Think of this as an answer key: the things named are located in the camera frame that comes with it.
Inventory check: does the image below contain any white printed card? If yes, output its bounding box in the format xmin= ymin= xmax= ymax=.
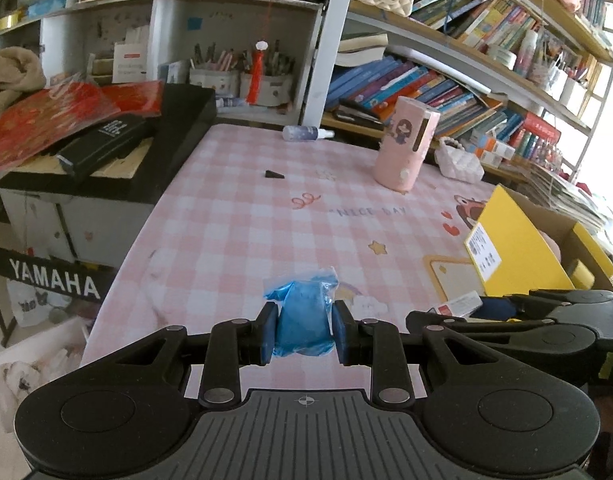
xmin=112 ymin=42 xmax=147 ymax=84

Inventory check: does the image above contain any small black triangle piece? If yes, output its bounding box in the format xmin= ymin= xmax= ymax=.
xmin=264 ymin=170 xmax=286 ymax=180

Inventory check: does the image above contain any stack of magazines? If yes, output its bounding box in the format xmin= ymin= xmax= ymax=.
xmin=523 ymin=165 xmax=613 ymax=234

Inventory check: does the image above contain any small red white box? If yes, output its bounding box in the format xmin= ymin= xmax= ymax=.
xmin=428 ymin=290 xmax=483 ymax=318

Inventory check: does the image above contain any blue toy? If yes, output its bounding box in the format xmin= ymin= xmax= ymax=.
xmin=263 ymin=266 xmax=339 ymax=358

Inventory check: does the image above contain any yellow cardboard box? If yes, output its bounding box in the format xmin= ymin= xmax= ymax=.
xmin=464 ymin=185 xmax=613 ymax=296

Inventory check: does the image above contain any pink round plush toy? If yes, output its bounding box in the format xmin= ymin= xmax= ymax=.
xmin=540 ymin=231 xmax=561 ymax=262

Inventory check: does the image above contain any beige towel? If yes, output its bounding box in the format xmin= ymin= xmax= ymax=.
xmin=0 ymin=47 xmax=46 ymax=114

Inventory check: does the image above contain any right white pen holder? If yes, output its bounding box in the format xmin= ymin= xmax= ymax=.
xmin=239 ymin=73 xmax=293 ymax=107

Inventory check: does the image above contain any red tassel ornament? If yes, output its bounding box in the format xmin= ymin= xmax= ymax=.
xmin=247 ymin=40 xmax=268 ymax=105

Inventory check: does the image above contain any yellow tape roll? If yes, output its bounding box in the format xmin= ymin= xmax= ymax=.
xmin=567 ymin=259 xmax=595 ymax=290

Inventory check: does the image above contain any left white pen holder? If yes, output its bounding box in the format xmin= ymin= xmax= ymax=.
xmin=189 ymin=68 xmax=239 ymax=98

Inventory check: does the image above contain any black rectangular box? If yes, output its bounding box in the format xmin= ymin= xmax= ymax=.
xmin=56 ymin=114 xmax=147 ymax=181

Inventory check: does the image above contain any white pen holder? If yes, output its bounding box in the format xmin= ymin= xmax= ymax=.
xmin=239 ymin=73 xmax=293 ymax=107
xmin=189 ymin=68 xmax=239 ymax=98

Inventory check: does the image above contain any white quilted pearl purse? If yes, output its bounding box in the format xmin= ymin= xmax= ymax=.
xmin=435 ymin=136 xmax=485 ymax=183

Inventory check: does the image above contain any white bookshelf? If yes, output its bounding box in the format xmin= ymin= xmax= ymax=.
xmin=0 ymin=0 xmax=599 ymax=174

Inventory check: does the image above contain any black yamaha keyboard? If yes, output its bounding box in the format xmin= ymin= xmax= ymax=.
xmin=0 ymin=84 xmax=216 ymax=340

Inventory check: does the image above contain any red gift bag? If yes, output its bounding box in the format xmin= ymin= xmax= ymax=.
xmin=0 ymin=80 xmax=164 ymax=178

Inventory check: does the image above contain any clear spray bottle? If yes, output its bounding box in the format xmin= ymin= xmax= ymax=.
xmin=282 ymin=126 xmax=335 ymax=142

